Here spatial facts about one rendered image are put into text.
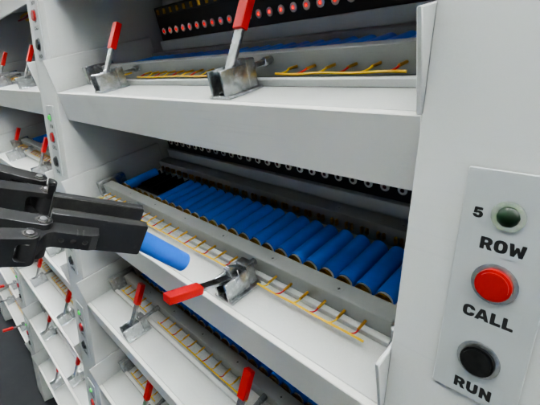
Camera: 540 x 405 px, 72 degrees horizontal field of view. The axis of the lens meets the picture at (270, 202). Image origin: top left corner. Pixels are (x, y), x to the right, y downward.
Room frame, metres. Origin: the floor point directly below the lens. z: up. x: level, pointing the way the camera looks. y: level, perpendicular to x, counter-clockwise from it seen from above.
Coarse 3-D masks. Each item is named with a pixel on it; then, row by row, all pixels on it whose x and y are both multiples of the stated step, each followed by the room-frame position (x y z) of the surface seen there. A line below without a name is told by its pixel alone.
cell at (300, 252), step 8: (328, 224) 0.40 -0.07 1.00; (320, 232) 0.39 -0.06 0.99; (328, 232) 0.39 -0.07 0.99; (336, 232) 0.39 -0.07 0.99; (312, 240) 0.37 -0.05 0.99; (320, 240) 0.37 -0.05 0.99; (328, 240) 0.38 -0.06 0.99; (304, 248) 0.36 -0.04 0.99; (312, 248) 0.36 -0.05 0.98; (296, 256) 0.36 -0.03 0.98; (304, 256) 0.35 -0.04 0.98
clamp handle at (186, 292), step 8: (232, 272) 0.33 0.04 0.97; (216, 280) 0.32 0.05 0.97; (224, 280) 0.32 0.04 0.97; (176, 288) 0.30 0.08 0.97; (184, 288) 0.30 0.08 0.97; (192, 288) 0.30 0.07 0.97; (200, 288) 0.30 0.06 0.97; (208, 288) 0.31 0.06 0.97; (168, 296) 0.28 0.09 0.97; (176, 296) 0.29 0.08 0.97; (184, 296) 0.29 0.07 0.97; (192, 296) 0.30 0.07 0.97; (168, 304) 0.28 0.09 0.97
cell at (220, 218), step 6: (246, 198) 0.50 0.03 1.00; (240, 204) 0.49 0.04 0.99; (246, 204) 0.49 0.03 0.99; (228, 210) 0.47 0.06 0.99; (234, 210) 0.47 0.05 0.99; (240, 210) 0.48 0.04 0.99; (216, 216) 0.46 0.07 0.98; (222, 216) 0.46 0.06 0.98; (228, 216) 0.47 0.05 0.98; (216, 222) 0.45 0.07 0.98
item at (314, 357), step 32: (128, 160) 0.70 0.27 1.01; (192, 160) 0.67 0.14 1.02; (96, 192) 0.65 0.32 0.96; (320, 192) 0.46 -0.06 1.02; (352, 192) 0.42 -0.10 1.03; (128, 256) 0.49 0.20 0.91; (192, 256) 0.41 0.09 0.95; (256, 288) 0.34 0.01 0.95; (224, 320) 0.32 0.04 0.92; (256, 320) 0.30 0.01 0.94; (288, 320) 0.29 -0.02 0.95; (320, 320) 0.28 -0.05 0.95; (256, 352) 0.29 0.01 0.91; (288, 352) 0.26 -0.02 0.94; (320, 352) 0.25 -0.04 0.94; (352, 352) 0.25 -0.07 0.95; (384, 352) 0.19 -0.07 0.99; (320, 384) 0.23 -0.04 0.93; (352, 384) 0.22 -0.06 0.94; (384, 384) 0.19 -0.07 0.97
